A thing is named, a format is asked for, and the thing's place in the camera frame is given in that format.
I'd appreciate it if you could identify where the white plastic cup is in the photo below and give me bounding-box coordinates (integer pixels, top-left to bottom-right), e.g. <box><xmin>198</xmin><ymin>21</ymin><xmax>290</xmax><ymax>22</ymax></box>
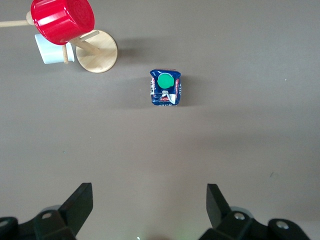
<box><xmin>34</xmin><ymin>33</ymin><xmax>76</xmax><ymax>65</ymax></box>

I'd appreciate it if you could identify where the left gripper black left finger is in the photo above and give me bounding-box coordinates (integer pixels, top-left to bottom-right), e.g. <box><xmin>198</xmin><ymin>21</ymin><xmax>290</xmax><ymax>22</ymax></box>
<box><xmin>33</xmin><ymin>183</ymin><xmax>94</xmax><ymax>240</ymax></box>

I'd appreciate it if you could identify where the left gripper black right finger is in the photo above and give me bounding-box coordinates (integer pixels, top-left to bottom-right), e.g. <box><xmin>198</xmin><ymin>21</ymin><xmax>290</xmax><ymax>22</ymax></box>
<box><xmin>199</xmin><ymin>184</ymin><xmax>253</xmax><ymax>240</ymax></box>

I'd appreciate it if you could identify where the wooden mug tree stand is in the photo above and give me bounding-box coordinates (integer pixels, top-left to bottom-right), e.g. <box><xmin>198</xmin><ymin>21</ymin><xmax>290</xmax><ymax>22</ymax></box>
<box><xmin>0</xmin><ymin>11</ymin><xmax>118</xmax><ymax>74</ymax></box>

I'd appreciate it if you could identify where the red plastic cup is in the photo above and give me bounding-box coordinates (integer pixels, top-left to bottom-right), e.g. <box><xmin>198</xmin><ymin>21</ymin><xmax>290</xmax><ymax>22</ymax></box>
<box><xmin>30</xmin><ymin>0</ymin><xmax>96</xmax><ymax>46</ymax></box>

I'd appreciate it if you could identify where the blue milk carton green cap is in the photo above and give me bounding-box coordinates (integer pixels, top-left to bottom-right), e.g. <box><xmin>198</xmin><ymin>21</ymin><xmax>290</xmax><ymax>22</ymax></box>
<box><xmin>149</xmin><ymin>68</ymin><xmax>183</xmax><ymax>107</ymax></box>

